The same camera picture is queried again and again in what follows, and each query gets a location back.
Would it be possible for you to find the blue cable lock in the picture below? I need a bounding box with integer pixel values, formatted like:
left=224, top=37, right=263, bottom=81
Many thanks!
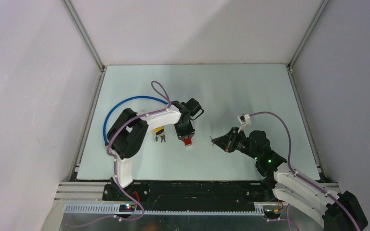
left=103, top=95, right=170, bottom=145

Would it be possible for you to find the silver key pair front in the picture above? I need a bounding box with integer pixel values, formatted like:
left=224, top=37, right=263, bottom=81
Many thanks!
left=155, top=134, right=166, bottom=143

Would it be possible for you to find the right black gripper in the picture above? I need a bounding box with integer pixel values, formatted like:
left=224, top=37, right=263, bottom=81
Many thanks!
left=211, top=128, right=259, bottom=161

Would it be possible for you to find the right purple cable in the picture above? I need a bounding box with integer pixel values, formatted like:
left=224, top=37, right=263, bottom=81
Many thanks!
left=249, top=111, right=358, bottom=231

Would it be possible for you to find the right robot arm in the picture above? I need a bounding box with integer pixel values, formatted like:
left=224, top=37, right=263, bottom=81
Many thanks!
left=211, top=127, right=369, bottom=231

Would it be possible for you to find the aluminium frame post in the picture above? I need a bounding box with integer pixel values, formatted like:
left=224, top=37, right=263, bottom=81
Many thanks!
left=286, top=0, right=330, bottom=167
left=62, top=0, right=105, bottom=181

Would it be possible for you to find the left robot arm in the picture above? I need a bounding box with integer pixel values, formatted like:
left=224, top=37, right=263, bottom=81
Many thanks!
left=106, top=98, right=204, bottom=201

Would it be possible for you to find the red cable padlock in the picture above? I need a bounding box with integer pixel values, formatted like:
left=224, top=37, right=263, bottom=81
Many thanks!
left=183, top=136, right=193, bottom=147

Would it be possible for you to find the right aluminium frame post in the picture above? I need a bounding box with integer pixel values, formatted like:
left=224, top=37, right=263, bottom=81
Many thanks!
left=286, top=0, right=330, bottom=167

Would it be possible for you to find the left aluminium frame post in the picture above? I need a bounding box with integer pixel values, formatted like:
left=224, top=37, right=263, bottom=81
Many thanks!
left=62, top=0, right=105, bottom=181

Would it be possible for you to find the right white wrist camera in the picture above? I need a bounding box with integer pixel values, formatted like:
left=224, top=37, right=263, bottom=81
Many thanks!
left=238, top=114, right=251, bottom=133

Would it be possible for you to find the white cable duct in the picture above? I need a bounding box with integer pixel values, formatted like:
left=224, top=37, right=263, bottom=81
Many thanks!
left=64, top=203, right=264, bottom=216

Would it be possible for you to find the yellow black padlock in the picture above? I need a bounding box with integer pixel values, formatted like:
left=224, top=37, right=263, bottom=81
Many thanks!
left=153, top=127, right=165, bottom=136

